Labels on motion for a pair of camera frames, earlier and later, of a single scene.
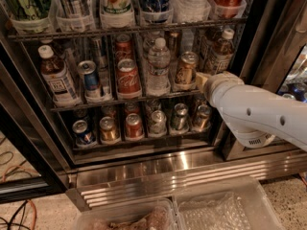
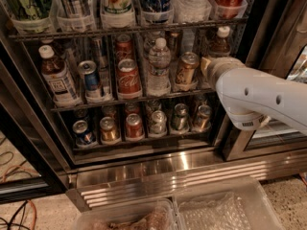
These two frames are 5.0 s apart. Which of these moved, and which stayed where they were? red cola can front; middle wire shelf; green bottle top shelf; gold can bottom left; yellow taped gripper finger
Moved: yellow taped gripper finger
Stayed: middle wire shelf; green bottle top shelf; red cola can front; gold can bottom left
